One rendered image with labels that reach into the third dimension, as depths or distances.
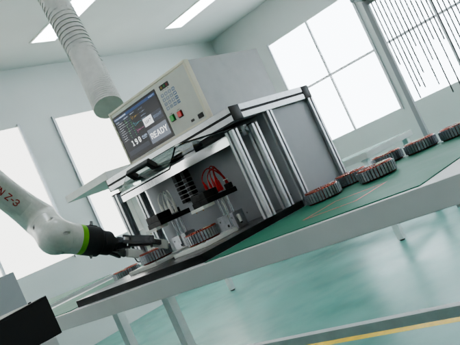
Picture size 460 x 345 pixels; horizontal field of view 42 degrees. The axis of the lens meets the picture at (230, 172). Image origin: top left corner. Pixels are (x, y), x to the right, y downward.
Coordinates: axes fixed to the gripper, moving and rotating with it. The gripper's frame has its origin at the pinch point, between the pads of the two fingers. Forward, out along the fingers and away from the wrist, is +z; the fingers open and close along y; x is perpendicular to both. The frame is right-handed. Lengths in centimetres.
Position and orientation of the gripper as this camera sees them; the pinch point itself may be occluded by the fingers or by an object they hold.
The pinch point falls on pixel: (152, 249)
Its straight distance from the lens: 201.4
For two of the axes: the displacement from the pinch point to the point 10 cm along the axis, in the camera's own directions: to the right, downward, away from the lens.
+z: 7.4, 1.9, 6.4
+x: 0.8, 9.2, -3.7
